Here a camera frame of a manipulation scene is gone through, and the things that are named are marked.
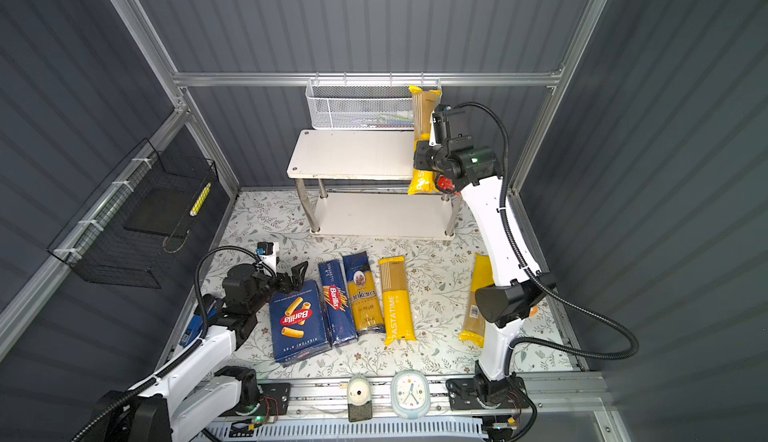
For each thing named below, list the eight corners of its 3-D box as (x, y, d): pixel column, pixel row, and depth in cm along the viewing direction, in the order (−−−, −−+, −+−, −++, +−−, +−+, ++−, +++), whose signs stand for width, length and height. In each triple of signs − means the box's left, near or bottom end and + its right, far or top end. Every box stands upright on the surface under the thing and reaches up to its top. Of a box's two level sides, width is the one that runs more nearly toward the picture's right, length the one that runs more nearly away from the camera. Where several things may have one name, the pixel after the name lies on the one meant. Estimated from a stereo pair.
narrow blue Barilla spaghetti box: (333, 347, 83) (331, 343, 80) (320, 269, 99) (318, 263, 96) (358, 339, 84) (357, 335, 81) (341, 264, 100) (339, 258, 97)
